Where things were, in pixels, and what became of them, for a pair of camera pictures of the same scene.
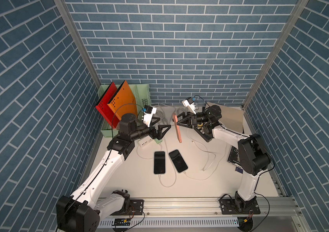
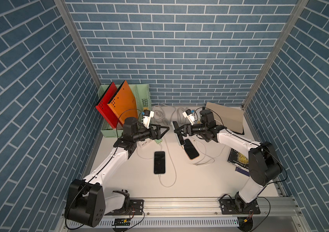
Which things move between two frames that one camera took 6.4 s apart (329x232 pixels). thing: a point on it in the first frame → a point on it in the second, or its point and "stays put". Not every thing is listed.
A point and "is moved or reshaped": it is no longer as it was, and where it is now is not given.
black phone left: [159, 162] stays put
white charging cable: [207, 160] → [213, 158]
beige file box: [231, 118] stays put
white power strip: [145, 140] stays put
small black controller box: [122, 222] stays put
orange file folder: [124, 101] stays put
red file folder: [103, 107] stays put
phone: [175, 120] is moved or reshaped
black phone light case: [178, 160] → [179, 137]
